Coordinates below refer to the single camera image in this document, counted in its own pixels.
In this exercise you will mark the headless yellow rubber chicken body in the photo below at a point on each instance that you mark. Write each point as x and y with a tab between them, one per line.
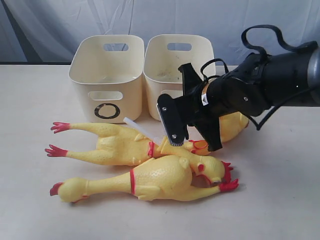
231	125

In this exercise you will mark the white backdrop curtain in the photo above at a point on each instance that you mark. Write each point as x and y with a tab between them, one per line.
51	30

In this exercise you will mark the cream bin marked O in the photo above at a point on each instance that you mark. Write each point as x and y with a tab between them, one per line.
106	72

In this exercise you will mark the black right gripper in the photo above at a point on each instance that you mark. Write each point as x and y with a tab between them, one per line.
204	102

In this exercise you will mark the whole rubber chicken facing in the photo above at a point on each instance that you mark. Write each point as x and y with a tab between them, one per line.
168	177
116	145

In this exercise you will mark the cream bin marked X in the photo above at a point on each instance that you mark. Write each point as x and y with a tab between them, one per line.
164	54

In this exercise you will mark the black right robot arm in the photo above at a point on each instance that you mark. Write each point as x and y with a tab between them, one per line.
290	79

